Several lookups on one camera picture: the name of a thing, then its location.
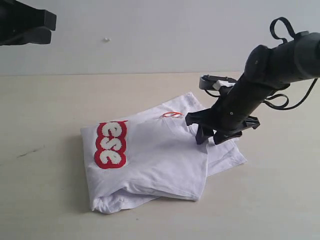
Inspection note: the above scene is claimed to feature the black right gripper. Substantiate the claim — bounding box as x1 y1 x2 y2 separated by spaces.
185 74 273 146

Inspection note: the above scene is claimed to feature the white t-shirt red patch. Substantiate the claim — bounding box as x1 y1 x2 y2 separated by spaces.
80 92 246 214

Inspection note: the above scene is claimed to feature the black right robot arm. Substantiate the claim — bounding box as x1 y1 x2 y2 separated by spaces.
185 31 320 145

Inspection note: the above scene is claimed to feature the orange neck label tag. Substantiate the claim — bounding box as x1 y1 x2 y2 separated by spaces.
160 111 184 119

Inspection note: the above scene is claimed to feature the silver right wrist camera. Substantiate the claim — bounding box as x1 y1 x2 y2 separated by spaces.
198 75 237 91

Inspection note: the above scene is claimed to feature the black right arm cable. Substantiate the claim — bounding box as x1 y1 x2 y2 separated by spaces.
264 16 320 111

